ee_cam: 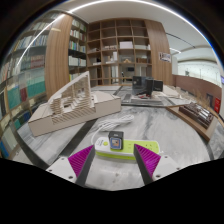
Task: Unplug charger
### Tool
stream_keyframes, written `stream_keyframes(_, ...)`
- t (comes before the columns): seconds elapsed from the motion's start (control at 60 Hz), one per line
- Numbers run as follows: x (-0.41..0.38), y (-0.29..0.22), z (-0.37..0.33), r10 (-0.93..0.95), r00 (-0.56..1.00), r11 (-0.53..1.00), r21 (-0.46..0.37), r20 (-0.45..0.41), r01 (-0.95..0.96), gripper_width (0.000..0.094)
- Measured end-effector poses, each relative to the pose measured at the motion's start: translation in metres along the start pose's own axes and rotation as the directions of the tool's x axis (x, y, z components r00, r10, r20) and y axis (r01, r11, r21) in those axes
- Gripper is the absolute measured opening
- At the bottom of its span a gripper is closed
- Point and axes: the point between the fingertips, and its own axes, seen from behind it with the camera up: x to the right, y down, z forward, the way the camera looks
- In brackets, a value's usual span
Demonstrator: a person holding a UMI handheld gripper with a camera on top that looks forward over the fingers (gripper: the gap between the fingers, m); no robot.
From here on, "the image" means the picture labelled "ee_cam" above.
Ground wall poster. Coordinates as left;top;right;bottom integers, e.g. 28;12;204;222
158;51;173;64

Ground white coiled power cable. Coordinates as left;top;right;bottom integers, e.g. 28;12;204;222
90;114;136;145

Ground wooden cube shelf unit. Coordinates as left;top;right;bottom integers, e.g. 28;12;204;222
85;18;154;87

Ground brown model on wooden board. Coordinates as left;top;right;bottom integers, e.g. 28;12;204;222
166;101;220;143

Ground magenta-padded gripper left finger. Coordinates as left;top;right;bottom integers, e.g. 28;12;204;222
45;144;97;188

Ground beige cardboard architectural model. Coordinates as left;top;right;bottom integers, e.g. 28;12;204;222
27;70;123;138

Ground dark bookshelf with books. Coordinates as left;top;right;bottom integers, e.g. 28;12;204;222
67;18;89;83

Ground tall bookshelf with colourful books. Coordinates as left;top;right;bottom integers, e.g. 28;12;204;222
0;11;63;160

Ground white architectural model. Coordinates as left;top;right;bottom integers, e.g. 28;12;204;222
161;84;183;100

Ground short ceiling light strip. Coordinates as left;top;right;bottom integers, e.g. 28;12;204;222
168;47;183;55

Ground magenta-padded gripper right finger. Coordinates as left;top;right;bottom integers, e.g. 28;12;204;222
133;143;181;186

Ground curved ceiling light strip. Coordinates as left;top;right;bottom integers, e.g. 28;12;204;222
14;0;215;69

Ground small black charger block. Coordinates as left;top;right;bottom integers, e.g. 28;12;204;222
107;130;125;151

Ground white and green power strip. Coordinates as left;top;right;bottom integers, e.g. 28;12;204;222
94;136;161;161

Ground black model on grey base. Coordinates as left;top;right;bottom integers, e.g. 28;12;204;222
129;75;168;105

